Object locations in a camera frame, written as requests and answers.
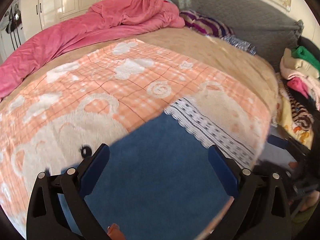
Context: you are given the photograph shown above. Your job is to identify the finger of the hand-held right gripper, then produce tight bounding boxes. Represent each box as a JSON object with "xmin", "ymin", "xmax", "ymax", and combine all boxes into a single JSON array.
[
  {"xmin": 268, "ymin": 134, "xmax": 288, "ymax": 151},
  {"xmin": 257, "ymin": 160, "xmax": 298, "ymax": 181}
]

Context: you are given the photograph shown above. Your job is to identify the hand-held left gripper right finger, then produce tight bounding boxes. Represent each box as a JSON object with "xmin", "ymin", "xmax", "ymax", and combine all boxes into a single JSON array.
[{"xmin": 208, "ymin": 144, "xmax": 292, "ymax": 240}]

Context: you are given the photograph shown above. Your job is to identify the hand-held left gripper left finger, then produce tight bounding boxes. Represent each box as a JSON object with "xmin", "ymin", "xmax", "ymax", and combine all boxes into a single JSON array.
[{"xmin": 26, "ymin": 144, "xmax": 110, "ymax": 240}]

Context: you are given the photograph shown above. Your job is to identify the blue pants with lace trim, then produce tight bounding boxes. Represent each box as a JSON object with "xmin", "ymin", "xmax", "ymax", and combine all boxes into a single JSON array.
[{"xmin": 59, "ymin": 97, "xmax": 262, "ymax": 240}]

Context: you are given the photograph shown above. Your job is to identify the yellow printed cloth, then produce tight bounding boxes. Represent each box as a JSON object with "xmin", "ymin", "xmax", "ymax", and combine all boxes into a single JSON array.
[{"xmin": 277, "ymin": 80, "xmax": 314, "ymax": 150}]

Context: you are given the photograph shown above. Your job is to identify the magenta garment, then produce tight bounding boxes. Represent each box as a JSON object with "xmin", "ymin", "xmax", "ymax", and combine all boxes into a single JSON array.
[{"xmin": 287, "ymin": 77, "xmax": 310, "ymax": 98}]

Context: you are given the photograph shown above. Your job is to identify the cream garment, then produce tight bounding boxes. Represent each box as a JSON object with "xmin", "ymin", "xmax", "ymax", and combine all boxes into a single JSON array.
[{"xmin": 279, "ymin": 49, "xmax": 320, "ymax": 80}]

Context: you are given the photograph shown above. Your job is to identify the orange plaid bear blanket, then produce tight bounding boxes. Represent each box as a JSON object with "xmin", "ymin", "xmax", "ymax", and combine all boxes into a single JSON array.
[{"xmin": 0, "ymin": 39, "xmax": 273, "ymax": 233}]

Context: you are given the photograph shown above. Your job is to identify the green garment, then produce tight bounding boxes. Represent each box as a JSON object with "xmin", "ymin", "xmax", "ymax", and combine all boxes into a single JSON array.
[{"xmin": 291, "ymin": 45, "xmax": 320, "ymax": 68}]

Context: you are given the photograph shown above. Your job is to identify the beige bed sheet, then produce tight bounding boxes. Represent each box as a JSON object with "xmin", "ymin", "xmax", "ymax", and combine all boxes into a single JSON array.
[{"xmin": 22, "ymin": 26, "xmax": 279, "ymax": 128}]

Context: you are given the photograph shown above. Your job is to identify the blue white patterned cloth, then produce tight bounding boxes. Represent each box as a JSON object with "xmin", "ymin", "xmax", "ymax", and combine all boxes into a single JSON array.
[{"xmin": 221, "ymin": 34, "xmax": 257, "ymax": 55}]

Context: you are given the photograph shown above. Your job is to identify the pink duvet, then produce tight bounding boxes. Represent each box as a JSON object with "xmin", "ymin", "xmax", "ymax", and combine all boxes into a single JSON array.
[{"xmin": 0, "ymin": 0, "xmax": 185, "ymax": 99}]

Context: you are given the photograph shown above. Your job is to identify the purple striped pillow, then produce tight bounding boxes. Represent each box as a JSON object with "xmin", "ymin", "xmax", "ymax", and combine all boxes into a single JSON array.
[{"xmin": 179, "ymin": 10, "xmax": 235, "ymax": 39}]

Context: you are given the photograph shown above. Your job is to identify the grey quilted headboard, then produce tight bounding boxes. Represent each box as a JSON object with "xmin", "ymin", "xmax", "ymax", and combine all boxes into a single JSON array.
[{"xmin": 145, "ymin": 0, "xmax": 304, "ymax": 73}]

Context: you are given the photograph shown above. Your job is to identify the white door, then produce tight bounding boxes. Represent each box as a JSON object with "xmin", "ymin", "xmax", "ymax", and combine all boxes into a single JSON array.
[{"xmin": 0, "ymin": 2, "xmax": 25, "ymax": 62}]

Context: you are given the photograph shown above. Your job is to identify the hanging bags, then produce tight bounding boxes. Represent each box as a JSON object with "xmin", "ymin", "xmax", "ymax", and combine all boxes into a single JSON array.
[{"xmin": 5, "ymin": 5, "xmax": 23, "ymax": 52}]

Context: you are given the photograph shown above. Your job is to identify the white wardrobe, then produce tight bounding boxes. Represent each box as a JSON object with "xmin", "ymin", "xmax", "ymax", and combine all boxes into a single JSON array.
[{"xmin": 37, "ymin": 0, "xmax": 150, "ymax": 29}]

